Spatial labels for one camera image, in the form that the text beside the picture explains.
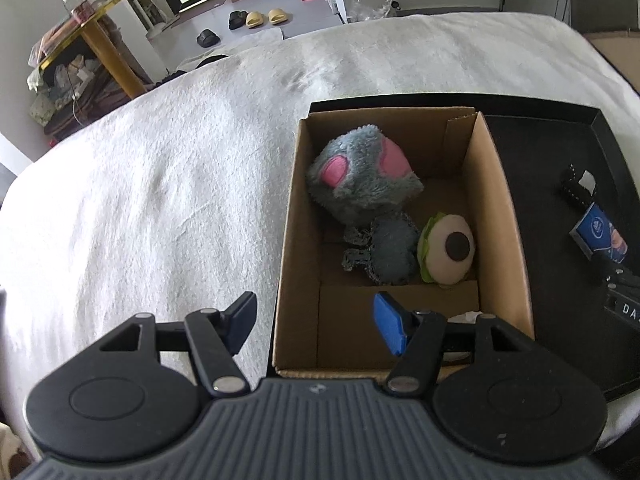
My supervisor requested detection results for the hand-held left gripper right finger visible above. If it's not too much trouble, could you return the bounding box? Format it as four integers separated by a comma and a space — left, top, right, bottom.
374, 291, 539, 397

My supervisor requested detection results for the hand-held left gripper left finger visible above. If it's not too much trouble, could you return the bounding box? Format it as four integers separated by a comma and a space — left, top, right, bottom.
92, 291, 259, 399

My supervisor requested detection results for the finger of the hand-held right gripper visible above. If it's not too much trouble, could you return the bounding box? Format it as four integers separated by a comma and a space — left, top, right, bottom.
590, 254, 640, 289
560, 164, 599, 209

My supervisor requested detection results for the black tray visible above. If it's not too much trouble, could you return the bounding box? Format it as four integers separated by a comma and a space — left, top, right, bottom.
267, 92, 640, 402

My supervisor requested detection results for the blue card packet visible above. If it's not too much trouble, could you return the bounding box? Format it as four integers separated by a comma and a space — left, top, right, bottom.
569, 202, 631, 266

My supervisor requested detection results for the grey knitted toy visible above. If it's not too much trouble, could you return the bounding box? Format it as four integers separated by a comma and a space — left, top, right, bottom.
342, 212, 422, 286

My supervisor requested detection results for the burger plush toy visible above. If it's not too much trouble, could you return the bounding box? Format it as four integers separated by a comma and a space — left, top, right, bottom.
417, 211, 476, 287

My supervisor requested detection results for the brown cardboard box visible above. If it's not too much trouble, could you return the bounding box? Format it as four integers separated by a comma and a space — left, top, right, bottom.
270, 106, 536, 382

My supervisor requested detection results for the grey and pink plush toy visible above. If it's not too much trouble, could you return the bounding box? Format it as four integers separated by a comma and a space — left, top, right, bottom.
306, 125, 425, 223

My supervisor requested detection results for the brown board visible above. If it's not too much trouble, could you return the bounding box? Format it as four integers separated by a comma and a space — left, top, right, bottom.
582, 30, 640, 97

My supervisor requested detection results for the white blanket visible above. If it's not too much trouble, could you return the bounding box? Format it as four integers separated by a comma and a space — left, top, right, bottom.
0, 10, 640, 461

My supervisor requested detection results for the clear plastic wrap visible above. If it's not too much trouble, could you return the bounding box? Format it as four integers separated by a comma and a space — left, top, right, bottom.
350, 0, 402, 22

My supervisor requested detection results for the clutter pile under table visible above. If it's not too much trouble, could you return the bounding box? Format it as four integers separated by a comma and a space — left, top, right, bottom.
27, 50, 132, 141

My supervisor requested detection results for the yellow legged table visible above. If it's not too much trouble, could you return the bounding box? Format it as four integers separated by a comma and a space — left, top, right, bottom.
39, 0, 156, 100

